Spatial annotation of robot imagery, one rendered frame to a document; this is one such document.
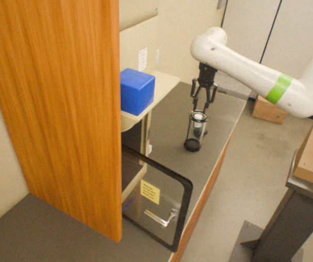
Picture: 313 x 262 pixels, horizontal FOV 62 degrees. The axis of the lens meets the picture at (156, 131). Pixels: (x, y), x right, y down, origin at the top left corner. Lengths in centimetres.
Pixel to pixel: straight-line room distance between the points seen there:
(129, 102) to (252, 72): 51
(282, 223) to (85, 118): 146
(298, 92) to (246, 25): 278
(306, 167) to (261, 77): 68
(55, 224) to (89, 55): 79
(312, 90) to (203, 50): 42
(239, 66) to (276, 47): 275
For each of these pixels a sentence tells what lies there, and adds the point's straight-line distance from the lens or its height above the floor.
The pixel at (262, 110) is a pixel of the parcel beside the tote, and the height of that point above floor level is 14.
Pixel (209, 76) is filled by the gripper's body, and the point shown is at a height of 141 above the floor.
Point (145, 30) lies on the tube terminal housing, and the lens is 90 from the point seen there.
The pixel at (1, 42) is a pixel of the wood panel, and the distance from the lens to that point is 88.
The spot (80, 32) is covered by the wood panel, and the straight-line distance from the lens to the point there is 64.
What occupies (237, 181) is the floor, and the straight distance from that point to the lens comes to 279.
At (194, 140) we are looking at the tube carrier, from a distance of 147.
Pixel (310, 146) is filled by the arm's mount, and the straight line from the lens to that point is 159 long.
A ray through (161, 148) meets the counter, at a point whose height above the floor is 94.
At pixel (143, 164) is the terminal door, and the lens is 83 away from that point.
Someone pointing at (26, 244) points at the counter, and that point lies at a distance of 122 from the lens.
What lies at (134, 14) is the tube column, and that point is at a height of 174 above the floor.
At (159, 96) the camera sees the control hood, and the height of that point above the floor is 151.
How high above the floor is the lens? 195
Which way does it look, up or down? 38 degrees down
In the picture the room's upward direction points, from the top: 5 degrees clockwise
